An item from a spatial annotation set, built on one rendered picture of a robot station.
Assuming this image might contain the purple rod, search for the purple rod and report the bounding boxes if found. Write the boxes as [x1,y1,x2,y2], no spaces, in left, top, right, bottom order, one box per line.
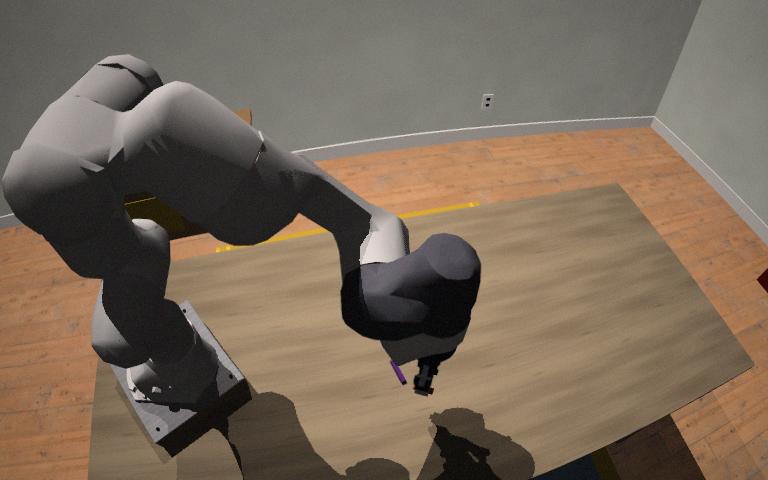
[390,360,406,383]

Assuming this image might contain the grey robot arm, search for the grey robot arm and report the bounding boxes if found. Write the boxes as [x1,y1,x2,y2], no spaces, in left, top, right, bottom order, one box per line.
[1,54,481,403]

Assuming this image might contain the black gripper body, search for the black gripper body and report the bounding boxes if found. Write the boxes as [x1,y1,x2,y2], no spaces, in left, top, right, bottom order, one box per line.
[419,347,457,373]

